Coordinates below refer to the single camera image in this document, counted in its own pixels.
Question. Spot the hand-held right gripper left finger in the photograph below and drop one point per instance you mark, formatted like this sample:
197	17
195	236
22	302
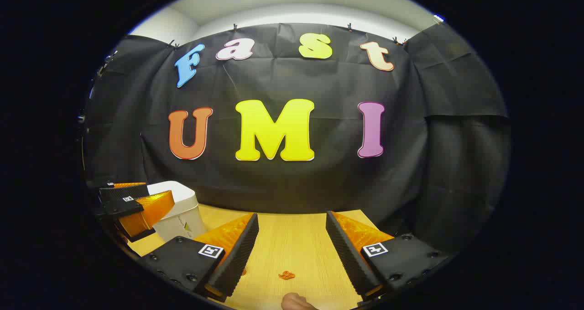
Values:
239	260

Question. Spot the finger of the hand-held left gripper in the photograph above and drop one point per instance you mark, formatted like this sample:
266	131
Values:
125	207
123	191

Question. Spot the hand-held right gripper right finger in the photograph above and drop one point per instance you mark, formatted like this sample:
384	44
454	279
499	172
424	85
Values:
346	260

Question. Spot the orange paper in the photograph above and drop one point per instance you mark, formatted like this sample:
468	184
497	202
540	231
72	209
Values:
286	275

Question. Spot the white desktop garbage bin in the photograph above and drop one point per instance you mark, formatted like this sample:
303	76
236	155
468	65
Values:
187	218

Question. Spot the wooden desktop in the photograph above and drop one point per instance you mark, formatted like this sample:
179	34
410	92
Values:
292	241

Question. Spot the black backdrop cloth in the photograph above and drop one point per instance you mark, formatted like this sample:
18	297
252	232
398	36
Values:
319	186

